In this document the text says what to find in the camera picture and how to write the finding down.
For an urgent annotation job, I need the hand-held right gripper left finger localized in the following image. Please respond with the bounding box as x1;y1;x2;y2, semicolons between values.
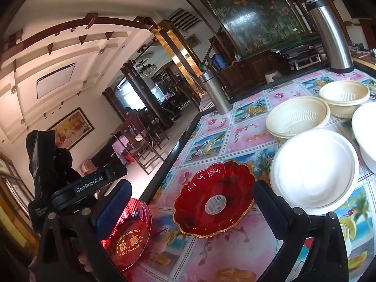
37;179;133;282

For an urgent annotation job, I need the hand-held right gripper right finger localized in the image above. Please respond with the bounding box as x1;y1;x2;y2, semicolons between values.
253;179;350;282

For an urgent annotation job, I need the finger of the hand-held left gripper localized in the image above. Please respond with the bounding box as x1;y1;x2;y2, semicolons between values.
51;166;128;210

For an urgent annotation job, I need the small red printed plate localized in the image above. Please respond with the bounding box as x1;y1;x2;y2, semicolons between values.
101;198;153;272

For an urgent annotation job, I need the white bowl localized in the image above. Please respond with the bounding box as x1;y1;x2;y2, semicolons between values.
270;129;359;215
352;102;376;174

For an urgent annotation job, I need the large red scalloped plate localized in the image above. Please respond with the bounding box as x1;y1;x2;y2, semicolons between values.
173;161;256;238

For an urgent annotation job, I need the cream ribbed bowl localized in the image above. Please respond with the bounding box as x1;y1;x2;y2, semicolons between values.
319;80;371;118
266;96;331;139

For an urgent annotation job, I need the pink sofa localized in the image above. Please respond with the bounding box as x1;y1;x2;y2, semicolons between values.
79;159;97;174

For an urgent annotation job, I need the pink table cloth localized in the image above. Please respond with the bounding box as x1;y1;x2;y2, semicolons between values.
113;139;130;165

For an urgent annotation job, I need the wooden chair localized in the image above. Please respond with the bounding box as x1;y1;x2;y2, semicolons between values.
129;123;166;174

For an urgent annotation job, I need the colourful printed tablecloth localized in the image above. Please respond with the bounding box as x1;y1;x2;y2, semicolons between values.
123;69;376;282

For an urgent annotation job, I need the square ceiling light panel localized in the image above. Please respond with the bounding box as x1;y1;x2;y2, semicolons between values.
37;63;76;100

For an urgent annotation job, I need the steel tumbler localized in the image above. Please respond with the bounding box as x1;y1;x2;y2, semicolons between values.
199;70;233;114

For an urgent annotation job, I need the chandelier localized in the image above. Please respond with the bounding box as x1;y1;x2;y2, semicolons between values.
132;59;157;78

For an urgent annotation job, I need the white plastic stool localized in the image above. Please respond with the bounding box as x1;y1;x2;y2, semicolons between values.
264;70;287;84

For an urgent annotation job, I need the golden pillar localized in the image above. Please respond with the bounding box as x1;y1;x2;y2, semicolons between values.
153;20;203;77

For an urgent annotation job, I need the green topped table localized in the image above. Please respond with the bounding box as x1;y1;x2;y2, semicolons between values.
270;37;322;71

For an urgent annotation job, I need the large steel thermos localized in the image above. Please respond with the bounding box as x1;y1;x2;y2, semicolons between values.
302;0;354;72

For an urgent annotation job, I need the ceiling air vent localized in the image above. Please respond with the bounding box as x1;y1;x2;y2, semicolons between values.
169;8;202;30

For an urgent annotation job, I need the floral glass screen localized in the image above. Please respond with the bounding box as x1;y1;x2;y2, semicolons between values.
189;0;312;61

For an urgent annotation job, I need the framed wall painting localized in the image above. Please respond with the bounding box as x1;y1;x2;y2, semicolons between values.
54;107;95;150

